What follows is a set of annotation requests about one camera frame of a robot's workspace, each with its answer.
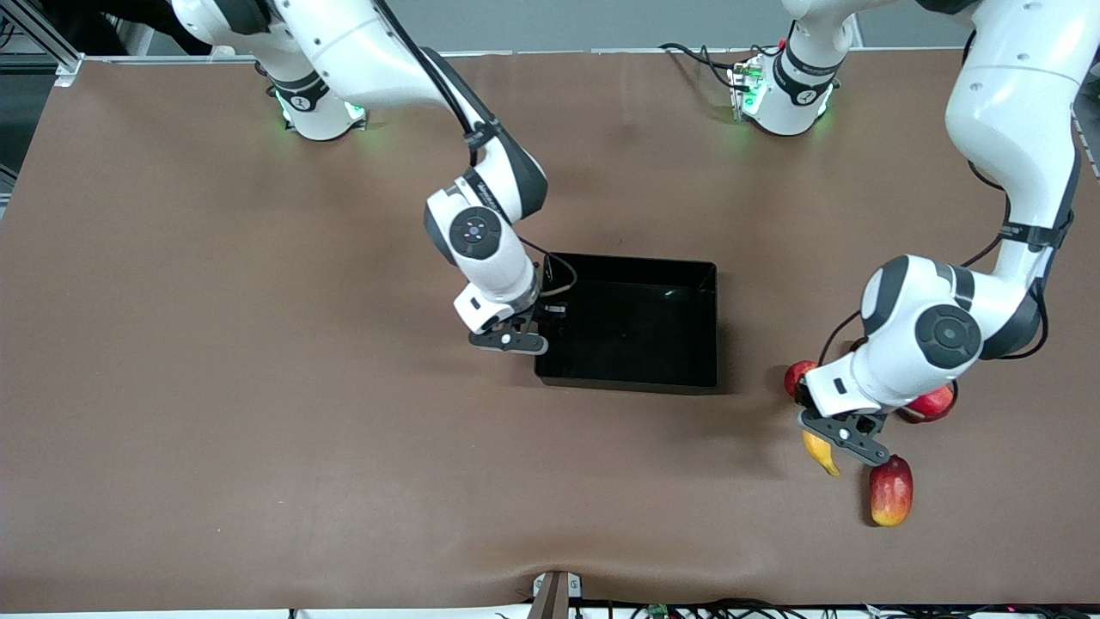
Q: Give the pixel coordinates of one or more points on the small red striped apple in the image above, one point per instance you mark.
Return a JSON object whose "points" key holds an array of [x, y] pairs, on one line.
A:
{"points": [[797, 374]]}

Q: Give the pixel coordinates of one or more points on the brown table mat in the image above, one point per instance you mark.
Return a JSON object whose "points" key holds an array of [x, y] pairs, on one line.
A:
{"points": [[258, 387]]}

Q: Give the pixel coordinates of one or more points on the red yellow mango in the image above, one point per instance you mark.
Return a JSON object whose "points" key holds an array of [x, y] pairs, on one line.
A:
{"points": [[891, 492]]}

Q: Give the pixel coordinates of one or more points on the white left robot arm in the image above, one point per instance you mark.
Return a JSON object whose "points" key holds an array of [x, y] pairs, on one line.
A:
{"points": [[1014, 112]]}

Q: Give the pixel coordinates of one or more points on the table edge clamp post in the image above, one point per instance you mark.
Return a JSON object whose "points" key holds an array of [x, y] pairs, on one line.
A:
{"points": [[554, 597]]}

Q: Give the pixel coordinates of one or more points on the aluminium frame profile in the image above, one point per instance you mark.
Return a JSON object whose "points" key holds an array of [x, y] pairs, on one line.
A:
{"points": [[39, 30]]}

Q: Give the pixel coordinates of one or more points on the black rectangular plastic box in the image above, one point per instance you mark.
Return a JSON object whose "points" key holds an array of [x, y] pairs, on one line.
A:
{"points": [[636, 335]]}

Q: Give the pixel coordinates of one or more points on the yellow banana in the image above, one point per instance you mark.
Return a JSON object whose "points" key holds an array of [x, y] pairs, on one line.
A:
{"points": [[821, 456]]}

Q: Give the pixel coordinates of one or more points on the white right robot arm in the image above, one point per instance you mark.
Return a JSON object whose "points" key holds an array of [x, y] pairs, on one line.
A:
{"points": [[361, 43]]}

